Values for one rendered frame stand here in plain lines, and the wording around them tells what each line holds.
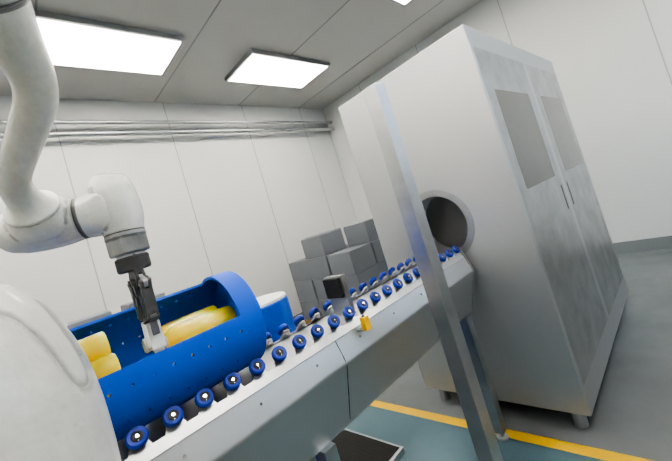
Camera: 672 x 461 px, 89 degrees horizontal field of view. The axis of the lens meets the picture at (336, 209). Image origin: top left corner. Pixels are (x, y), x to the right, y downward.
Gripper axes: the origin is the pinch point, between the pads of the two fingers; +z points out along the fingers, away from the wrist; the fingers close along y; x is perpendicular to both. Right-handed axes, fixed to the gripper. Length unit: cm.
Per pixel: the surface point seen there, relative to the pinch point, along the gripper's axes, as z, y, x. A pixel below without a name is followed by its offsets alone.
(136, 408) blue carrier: 12.0, -7.2, 8.3
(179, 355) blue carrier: 5.4, -8.9, -2.0
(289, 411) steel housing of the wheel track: 32.4, -8.2, -24.5
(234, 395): 21.5, -5.6, -12.5
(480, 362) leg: 74, -4, -132
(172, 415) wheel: 17.8, -5.7, 1.9
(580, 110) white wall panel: -52, -25, -451
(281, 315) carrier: 18, 36, -56
